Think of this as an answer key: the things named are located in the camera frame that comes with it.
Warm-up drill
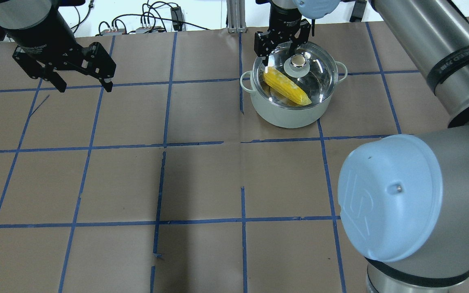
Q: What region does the yellow corn cob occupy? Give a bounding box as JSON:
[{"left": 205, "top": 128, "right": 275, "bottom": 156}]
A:
[{"left": 263, "top": 66, "right": 311, "bottom": 106}]

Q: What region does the small usb adapter board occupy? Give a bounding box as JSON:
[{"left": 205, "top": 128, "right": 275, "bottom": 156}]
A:
[{"left": 99, "top": 26, "right": 127, "bottom": 36}]

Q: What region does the brown paper table mat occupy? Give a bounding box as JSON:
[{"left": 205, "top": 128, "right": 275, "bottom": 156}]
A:
[{"left": 0, "top": 22, "right": 449, "bottom": 293}]

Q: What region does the white steel cooking pot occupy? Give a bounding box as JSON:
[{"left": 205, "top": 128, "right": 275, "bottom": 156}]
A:
[{"left": 240, "top": 42, "right": 348, "bottom": 129}]

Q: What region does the glass pot lid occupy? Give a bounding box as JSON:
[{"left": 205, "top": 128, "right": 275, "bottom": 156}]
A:
[{"left": 248, "top": 42, "right": 348, "bottom": 110}]

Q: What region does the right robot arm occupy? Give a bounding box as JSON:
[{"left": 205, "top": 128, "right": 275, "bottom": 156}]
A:
[{"left": 338, "top": 0, "right": 469, "bottom": 293}]

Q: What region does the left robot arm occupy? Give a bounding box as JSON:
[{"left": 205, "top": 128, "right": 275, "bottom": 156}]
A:
[{"left": 0, "top": 0, "right": 116, "bottom": 92}]

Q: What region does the black power adapter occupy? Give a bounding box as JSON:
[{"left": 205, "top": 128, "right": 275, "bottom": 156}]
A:
[{"left": 171, "top": 6, "right": 184, "bottom": 31}]

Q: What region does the aluminium frame post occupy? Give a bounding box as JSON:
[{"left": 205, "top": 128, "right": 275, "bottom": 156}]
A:
[{"left": 226, "top": 0, "right": 247, "bottom": 34}]

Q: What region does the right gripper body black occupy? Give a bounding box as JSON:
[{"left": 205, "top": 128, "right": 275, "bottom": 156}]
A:
[{"left": 268, "top": 0, "right": 302, "bottom": 39}]

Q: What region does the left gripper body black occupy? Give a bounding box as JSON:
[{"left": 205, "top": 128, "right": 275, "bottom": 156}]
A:
[{"left": 5, "top": 8, "right": 82, "bottom": 71}]

